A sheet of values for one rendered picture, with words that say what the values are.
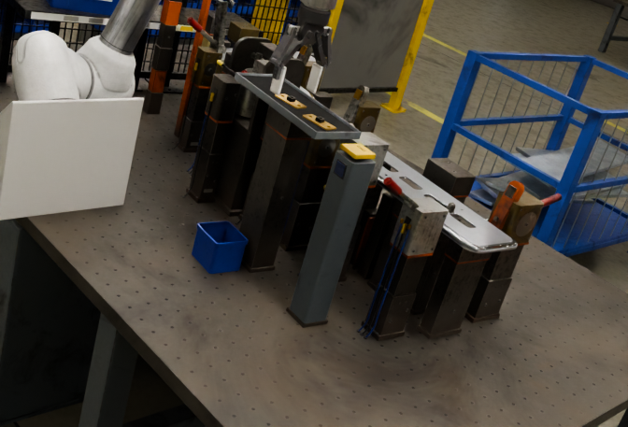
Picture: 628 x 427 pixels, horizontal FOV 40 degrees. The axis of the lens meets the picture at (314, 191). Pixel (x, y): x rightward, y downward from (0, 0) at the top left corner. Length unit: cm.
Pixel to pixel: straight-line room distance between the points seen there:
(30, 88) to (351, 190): 93
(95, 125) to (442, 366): 106
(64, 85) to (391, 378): 115
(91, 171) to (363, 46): 384
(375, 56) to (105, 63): 376
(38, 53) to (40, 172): 34
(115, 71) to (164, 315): 82
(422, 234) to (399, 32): 424
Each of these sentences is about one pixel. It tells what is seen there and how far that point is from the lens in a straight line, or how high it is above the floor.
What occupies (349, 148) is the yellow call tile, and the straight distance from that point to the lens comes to 192.
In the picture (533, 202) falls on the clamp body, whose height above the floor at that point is 106.
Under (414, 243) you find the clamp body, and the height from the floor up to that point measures 98.
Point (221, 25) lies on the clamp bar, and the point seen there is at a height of 114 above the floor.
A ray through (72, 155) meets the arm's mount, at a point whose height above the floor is 87.
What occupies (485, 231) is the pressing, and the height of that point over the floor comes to 100.
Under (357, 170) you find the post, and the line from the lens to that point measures 191.
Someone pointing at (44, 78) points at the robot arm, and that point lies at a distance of 238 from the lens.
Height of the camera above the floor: 180
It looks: 23 degrees down
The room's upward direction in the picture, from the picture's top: 16 degrees clockwise
